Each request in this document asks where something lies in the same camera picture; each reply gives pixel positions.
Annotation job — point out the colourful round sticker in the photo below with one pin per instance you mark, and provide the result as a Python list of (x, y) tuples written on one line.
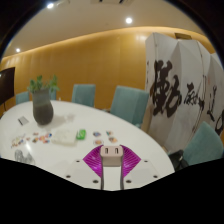
[(41, 137), (98, 142), (112, 140), (35, 140), (48, 135), (97, 134), (109, 132)]

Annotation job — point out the small white charger block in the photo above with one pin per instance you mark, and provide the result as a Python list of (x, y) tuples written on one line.
[(112, 160)]

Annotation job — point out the black wall screen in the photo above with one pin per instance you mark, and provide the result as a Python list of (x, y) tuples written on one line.
[(6, 85)]

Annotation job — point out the potted plant in dark pot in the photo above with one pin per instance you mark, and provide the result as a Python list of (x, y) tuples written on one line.
[(42, 110)]

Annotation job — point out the black bag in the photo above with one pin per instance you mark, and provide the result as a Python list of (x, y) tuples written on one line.
[(178, 160)]

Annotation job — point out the small green object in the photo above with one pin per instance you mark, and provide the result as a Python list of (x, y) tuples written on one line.
[(81, 134)]

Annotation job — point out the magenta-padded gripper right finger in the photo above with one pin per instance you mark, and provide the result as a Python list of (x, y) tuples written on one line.
[(130, 160)]

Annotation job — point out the colourful sticker sheet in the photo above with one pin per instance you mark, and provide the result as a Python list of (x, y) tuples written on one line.
[(18, 141)]

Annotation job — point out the white calligraphy folding screen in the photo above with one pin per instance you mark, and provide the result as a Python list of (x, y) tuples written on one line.
[(186, 96)]

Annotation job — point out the recessed ceiling lights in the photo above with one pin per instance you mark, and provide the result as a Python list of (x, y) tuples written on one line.
[(128, 20)]

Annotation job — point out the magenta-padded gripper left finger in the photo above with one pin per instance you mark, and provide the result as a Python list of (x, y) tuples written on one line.
[(93, 160)]

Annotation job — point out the flat white box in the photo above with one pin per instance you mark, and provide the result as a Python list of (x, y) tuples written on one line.
[(64, 137)]

